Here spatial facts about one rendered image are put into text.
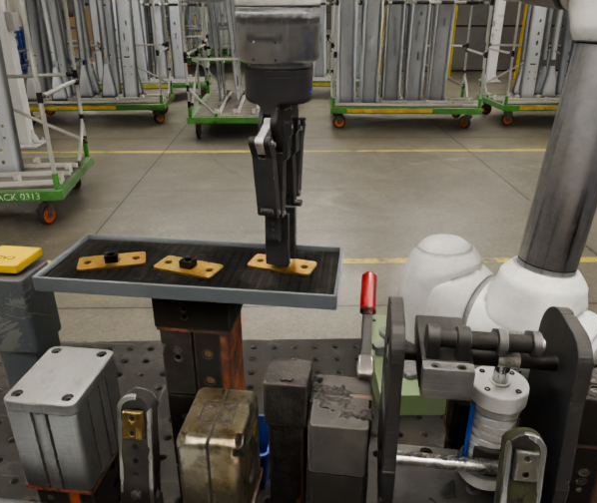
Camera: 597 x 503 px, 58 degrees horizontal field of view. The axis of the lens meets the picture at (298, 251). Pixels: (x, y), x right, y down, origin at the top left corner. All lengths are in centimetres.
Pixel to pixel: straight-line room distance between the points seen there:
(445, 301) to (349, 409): 54
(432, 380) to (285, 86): 33
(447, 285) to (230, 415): 61
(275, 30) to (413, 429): 82
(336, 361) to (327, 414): 72
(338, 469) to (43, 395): 31
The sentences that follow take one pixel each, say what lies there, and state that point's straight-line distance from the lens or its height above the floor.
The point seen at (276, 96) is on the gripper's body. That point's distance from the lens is 60.
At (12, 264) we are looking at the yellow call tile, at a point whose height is 116.
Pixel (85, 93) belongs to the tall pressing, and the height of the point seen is 37.
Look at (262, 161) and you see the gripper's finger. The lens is 60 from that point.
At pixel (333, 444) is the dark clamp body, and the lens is 59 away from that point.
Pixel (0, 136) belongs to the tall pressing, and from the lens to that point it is 464.
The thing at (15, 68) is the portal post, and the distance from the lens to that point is 683.
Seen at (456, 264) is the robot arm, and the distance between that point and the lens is 109.
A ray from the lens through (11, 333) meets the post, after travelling 84.
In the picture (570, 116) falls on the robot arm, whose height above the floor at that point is 130.
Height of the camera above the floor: 147
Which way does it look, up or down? 24 degrees down
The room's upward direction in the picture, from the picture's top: straight up
